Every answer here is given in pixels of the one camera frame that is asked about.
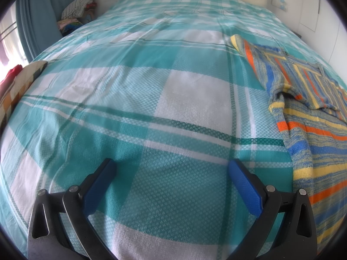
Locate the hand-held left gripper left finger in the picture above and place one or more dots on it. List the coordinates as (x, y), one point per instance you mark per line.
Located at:
(99, 187)

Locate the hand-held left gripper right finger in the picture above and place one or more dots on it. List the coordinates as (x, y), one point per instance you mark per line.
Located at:
(245, 189)

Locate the multicolour striped knit shirt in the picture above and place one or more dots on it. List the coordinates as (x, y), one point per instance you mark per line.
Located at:
(311, 140)

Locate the pile of colourful clothes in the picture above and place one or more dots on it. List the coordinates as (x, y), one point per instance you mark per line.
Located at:
(69, 26)

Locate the teal plaid bedsheet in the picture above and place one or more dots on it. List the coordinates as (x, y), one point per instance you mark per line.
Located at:
(162, 100)

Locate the checkered brown cushion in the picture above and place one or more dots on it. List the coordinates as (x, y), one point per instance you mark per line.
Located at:
(24, 82)

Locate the red folded cloth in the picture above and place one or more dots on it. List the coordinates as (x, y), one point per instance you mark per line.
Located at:
(10, 75)

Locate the teal curtain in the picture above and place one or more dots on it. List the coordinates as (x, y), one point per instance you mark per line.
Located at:
(40, 19)

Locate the metal window railing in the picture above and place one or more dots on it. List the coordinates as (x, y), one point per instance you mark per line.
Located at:
(9, 31)

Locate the white wardrobe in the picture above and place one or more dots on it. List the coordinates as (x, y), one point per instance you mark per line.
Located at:
(325, 19)

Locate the wall socket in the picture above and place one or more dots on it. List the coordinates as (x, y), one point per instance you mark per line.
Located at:
(283, 4)

